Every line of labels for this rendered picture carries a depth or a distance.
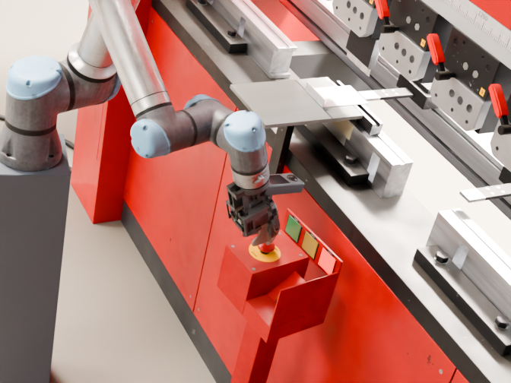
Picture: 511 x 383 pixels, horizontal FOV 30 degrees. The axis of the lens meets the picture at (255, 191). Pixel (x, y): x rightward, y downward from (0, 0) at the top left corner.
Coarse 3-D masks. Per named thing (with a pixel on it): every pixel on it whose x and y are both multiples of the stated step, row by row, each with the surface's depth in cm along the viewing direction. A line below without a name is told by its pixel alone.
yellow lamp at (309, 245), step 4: (304, 236) 210; (308, 236) 209; (304, 240) 211; (308, 240) 209; (312, 240) 208; (304, 244) 211; (308, 244) 210; (312, 244) 209; (316, 244) 207; (304, 248) 211; (308, 248) 210; (312, 248) 209; (308, 252) 210; (312, 252) 209; (312, 256) 209
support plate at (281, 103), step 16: (288, 80) 230; (304, 80) 232; (320, 80) 233; (240, 96) 219; (256, 96) 220; (272, 96) 222; (288, 96) 223; (304, 96) 225; (256, 112) 214; (272, 112) 216; (288, 112) 217; (304, 112) 218; (320, 112) 220; (336, 112) 221; (352, 112) 223
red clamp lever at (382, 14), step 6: (378, 0) 202; (384, 0) 203; (378, 6) 202; (384, 6) 202; (378, 12) 203; (384, 12) 202; (384, 18) 202; (384, 24) 202; (384, 30) 201; (390, 30) 202; (396, 30) 203
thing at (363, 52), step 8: (352, 32) 224; (352, 40) 224; (360, 40) 221; (368, 40) 219; (376, 40) 216; (352, 48) 225; (360, 48) 222; (368, 48) 219; (376, 48) 218; (352, 56) 227; (360, 56) 222; (368, 56) 219; (376, 56) 219; (360, 64) 224; (368, 64) 220; (368, 72) 222
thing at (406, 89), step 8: (400, 80) 240; (400, 88) 237; (408, 88) 238; (416, 88) 235; (424, 88) 234; (368, 96) 230; (376, 96) 231; (384, 96) 232; (392, 96) 233; (400, 96) 234; (408, 96) 235; (416, 96) 236; (424, 96) 233; (424, 104) 233; (432, 104) 235
